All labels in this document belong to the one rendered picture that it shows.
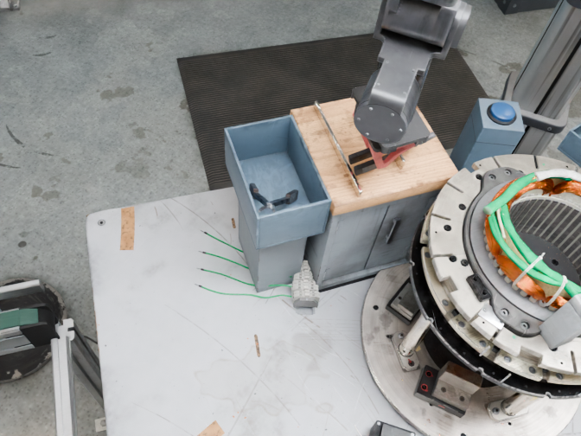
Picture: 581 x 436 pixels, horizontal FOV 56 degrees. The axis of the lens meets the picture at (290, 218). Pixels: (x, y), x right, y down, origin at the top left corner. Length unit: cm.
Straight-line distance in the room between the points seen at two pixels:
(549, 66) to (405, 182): 44
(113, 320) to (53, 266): 103
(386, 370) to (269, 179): 37
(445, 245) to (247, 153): 35
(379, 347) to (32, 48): 217
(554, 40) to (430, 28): 55
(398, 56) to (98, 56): 214
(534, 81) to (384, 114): 62
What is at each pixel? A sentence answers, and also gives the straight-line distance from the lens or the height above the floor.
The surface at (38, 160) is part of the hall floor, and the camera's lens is 230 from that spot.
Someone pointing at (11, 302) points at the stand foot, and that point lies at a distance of 197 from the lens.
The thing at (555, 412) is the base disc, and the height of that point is 80.
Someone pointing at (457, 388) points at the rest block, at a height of 84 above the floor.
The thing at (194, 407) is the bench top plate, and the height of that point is 78.
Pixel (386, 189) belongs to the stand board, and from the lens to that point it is 79.
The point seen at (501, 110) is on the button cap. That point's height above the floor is 104.
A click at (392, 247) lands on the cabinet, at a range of 98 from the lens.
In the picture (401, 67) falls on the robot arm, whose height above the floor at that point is 131.
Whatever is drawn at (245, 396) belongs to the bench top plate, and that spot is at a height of 78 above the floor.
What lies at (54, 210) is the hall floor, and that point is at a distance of 214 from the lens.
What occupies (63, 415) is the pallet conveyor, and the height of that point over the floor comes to 69.
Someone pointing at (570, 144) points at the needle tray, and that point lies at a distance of 100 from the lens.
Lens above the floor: 168
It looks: 56 degrees down
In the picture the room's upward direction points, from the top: 8 degrees clockwise
